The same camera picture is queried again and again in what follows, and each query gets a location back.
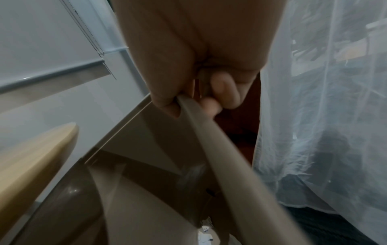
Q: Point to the person's right hand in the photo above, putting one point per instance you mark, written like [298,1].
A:
[196,36]

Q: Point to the beige trash bin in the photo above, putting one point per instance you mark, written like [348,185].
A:
[242,186]

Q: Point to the pile of white paper scraps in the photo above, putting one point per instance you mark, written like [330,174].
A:
[207,236]

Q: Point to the white sheer curtain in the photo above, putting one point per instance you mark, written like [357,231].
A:
[317,119]

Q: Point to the white roller blind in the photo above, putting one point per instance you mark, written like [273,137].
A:
[45,36]

